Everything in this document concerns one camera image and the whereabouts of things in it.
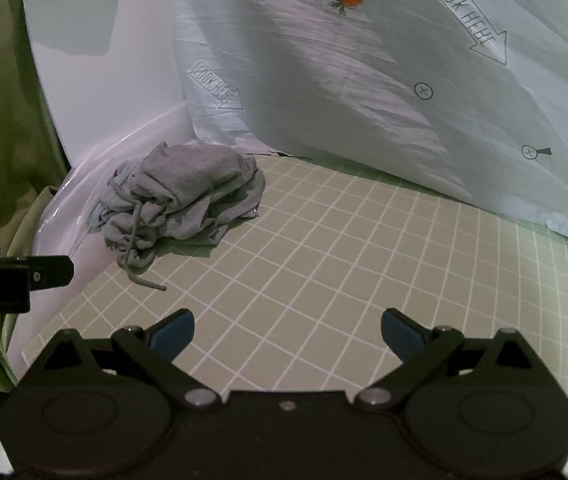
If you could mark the light blue printed blanket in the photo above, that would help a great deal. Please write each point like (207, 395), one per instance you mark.
(363, 85)

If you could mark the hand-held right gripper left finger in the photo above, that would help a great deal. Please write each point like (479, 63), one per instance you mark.
(176, 334)

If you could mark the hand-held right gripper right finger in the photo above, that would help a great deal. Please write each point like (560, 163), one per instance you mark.
(401, 335)

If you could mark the white plastic sheet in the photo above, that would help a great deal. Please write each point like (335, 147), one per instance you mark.
(114, 110)

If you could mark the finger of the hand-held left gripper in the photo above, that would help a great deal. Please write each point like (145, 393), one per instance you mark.
(51, 272)

